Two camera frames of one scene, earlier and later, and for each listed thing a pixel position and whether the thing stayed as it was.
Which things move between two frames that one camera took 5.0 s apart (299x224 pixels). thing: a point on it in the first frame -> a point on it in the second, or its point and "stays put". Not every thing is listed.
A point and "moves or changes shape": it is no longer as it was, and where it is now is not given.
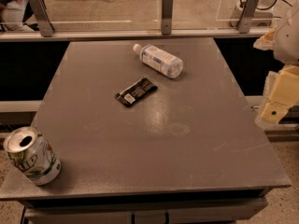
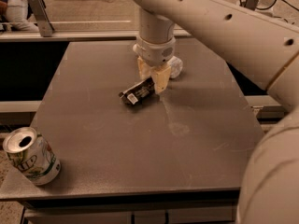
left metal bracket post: (40, 14) stays put
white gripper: (288, 44) -> (155, 52)
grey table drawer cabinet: (226, 207) stays put
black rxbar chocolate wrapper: (136, 91) moves or changes shape
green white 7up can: (33, 155) stays put
